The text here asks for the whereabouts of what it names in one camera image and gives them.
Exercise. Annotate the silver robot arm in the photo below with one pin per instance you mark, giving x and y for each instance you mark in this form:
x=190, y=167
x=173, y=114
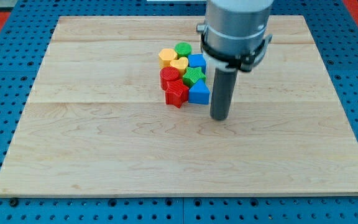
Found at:
x=232, y=34

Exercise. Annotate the yellow heart block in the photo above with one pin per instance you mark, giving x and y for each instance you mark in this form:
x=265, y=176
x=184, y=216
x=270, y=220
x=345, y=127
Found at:
x=180, y=64

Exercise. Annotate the blue cube block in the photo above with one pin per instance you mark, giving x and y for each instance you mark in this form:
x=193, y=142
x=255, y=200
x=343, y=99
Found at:
x=197, y=60

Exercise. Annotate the red star block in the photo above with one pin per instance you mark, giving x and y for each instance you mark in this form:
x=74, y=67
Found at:
x=176, y=93

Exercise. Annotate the blue triangle block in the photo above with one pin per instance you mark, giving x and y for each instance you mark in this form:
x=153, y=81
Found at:
x=199, y=93

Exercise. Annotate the green star block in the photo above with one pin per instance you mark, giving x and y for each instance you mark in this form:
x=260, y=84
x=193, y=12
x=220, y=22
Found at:
x=192, y=75

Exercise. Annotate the red cylinder block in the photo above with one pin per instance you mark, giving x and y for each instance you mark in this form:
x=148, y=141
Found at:
x=168, y=74

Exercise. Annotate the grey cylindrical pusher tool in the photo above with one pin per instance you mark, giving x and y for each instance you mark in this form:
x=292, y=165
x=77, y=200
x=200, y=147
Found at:
x=223, y=88

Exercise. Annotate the yellow hexagon block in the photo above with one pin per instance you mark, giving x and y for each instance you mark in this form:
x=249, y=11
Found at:
x=165, y=56

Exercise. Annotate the green cylinder block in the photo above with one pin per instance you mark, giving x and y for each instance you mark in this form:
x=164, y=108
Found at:
x=183, y=49

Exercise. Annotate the wooden board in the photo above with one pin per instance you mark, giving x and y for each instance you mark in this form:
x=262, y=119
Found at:
x=96, y=124

